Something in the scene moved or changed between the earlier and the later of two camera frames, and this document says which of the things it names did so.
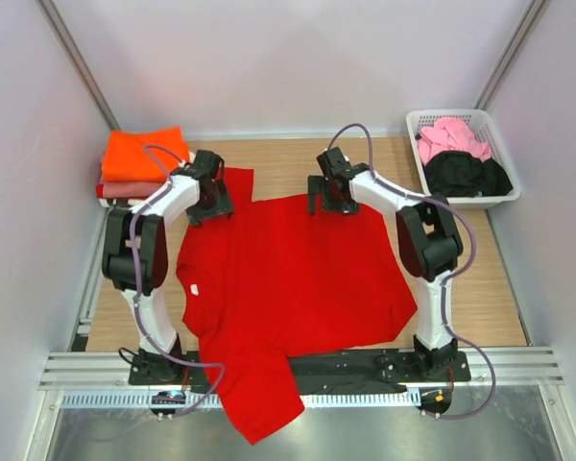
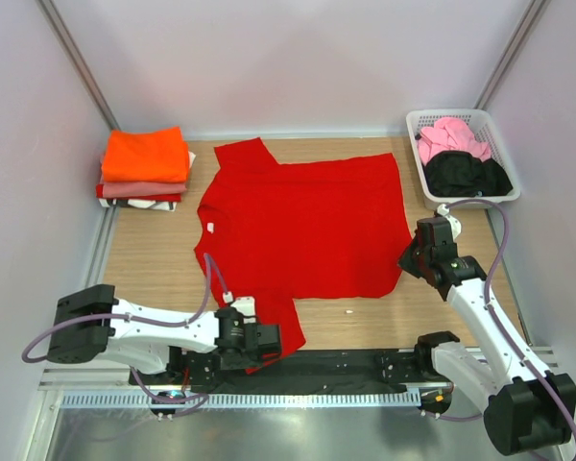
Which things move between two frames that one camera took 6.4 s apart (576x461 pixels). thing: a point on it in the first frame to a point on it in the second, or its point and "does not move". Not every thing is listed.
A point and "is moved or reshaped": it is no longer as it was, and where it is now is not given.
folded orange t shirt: (127, 158) does not move
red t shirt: (269, 280) is moved or reshaped
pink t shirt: (450, 134) does not move
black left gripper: (222, 206) to (251, 361)
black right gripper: (317, 184) to (405, 258)
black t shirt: (455, 173) does not move
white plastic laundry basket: (460, 156) does not move
